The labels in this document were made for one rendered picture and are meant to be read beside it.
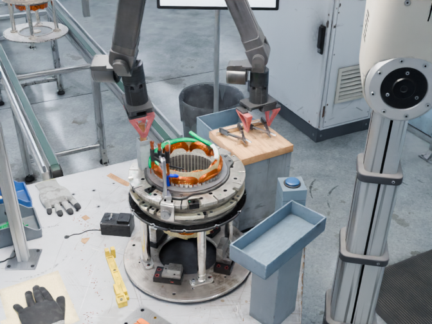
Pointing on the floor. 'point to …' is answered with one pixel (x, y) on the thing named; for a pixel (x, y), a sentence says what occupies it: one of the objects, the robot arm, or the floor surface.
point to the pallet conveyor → (35, 143)
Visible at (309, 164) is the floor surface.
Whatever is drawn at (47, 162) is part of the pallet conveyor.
